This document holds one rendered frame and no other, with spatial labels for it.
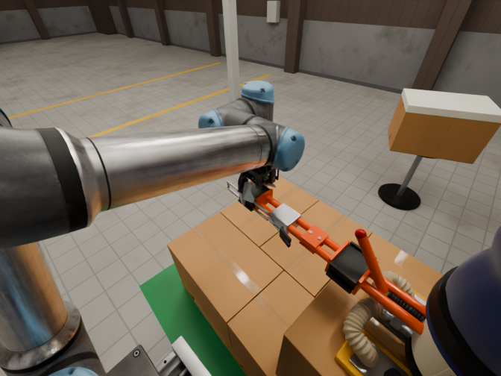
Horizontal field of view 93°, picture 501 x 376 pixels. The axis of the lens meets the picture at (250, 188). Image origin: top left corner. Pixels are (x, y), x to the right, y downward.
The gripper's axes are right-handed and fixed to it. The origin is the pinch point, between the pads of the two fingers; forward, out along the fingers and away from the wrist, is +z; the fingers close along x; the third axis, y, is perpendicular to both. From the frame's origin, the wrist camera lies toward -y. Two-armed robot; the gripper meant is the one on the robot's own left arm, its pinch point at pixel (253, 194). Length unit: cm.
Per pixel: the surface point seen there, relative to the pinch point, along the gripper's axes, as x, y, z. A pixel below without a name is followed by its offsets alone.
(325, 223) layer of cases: 63, -1, 67
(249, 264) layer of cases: 7, -12, 67
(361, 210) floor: 150, -6, 123
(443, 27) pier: 492, -90, 14
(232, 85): 176, -238, 63
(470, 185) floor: 273, 55, 125
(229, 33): 177, -240, 0
